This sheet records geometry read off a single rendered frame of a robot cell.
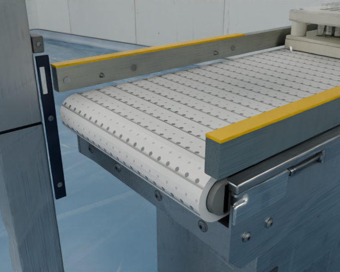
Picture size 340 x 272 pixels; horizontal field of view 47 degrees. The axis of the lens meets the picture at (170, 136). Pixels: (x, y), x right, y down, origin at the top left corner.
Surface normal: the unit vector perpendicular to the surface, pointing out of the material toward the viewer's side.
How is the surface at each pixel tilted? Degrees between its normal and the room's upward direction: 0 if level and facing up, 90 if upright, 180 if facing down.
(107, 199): 0
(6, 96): 90
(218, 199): 90
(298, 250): 90
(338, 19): 90
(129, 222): 0
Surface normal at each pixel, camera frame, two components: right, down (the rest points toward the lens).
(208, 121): 0.00, -0.91
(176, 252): -0.77, 0.26
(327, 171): 0.63, 0.32
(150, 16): -0.59, 0.33
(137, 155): -0.70, -0.15
